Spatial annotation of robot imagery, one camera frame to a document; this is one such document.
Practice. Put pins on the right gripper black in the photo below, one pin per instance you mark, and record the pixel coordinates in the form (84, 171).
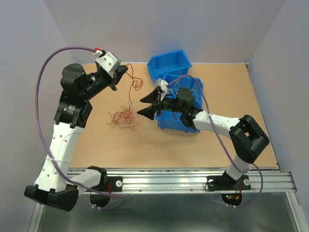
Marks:
(149, 111)

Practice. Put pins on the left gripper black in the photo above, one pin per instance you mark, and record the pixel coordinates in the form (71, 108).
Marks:
(120, 70)

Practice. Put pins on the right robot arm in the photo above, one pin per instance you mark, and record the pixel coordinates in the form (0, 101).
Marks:
(247, 137)

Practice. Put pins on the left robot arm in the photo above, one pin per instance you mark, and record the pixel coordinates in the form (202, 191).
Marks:
(52, 188)

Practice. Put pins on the blue bin double front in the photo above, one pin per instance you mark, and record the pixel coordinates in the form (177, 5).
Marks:
(171, 120)

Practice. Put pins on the blue bin rear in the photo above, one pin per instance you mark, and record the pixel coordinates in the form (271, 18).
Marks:
(175, 62)

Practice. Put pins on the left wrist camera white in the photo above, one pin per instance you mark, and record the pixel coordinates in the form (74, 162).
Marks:
(108, 61)

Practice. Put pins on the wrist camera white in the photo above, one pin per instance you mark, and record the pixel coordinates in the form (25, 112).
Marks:
(161, 87)
(108, 61)

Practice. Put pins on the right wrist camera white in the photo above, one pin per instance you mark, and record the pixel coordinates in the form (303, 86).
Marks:
(161, 87)

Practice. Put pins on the aluminium rail frame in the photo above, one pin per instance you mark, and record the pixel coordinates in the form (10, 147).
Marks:
(165, 161)

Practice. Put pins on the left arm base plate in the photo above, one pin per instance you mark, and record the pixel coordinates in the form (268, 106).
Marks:
(110, 199)

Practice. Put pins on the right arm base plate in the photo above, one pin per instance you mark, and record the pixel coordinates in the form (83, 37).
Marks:
(234, 189)

